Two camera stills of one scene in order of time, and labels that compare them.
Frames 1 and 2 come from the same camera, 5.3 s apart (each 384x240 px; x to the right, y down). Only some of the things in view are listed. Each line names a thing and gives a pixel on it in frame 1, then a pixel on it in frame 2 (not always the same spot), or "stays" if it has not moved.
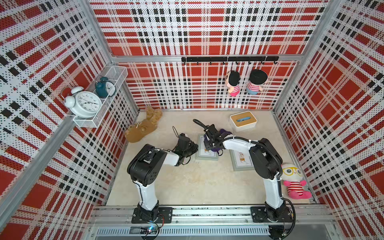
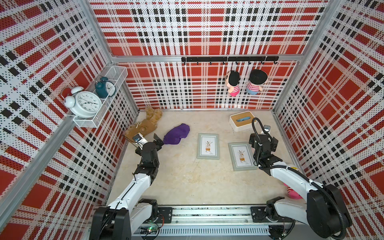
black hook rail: [230, 59] stays
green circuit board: [150, 230] stays
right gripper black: [207, 145] -> [273, 145]
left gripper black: [193, 146] -> [160, 142]
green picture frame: [203, 154] stays
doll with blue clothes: [257, 78] stays
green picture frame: [241, 161] stays
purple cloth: [223, 132] -> [173, 135]
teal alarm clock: [105, 88] stays
